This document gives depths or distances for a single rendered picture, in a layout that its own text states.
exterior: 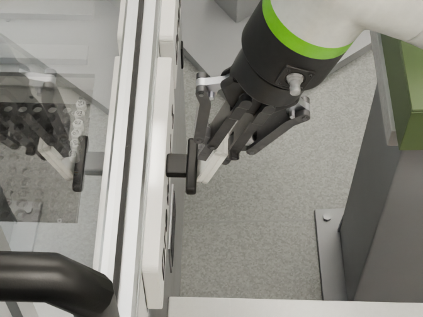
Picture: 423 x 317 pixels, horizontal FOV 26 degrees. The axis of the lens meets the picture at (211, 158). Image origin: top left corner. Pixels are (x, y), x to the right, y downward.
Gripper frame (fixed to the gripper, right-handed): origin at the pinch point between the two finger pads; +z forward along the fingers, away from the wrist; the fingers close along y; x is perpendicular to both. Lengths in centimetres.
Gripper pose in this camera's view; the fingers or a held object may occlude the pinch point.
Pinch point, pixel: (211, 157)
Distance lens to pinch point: 104.8
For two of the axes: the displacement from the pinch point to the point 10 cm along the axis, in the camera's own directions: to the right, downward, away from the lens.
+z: -3.4, 4.9, 8.0
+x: 0.3, -8.5, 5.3
